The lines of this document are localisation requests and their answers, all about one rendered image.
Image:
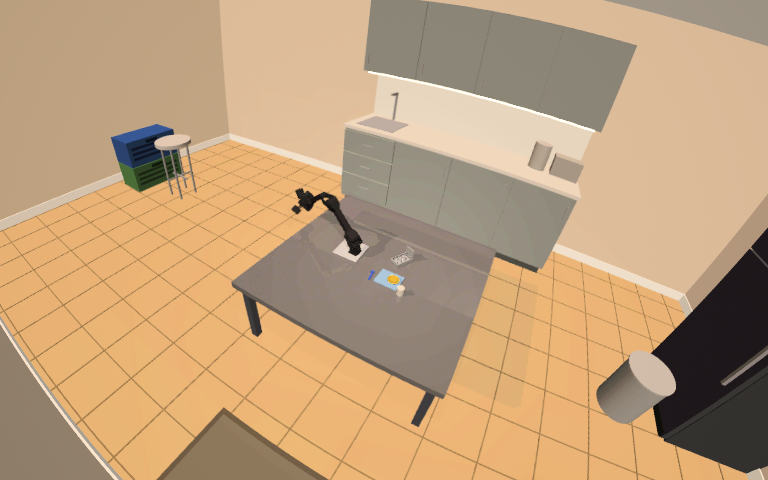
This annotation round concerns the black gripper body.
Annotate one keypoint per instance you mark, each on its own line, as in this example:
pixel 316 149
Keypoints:
pixel 297 210

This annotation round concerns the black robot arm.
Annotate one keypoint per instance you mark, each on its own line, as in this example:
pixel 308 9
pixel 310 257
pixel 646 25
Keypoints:
pixel 352 237

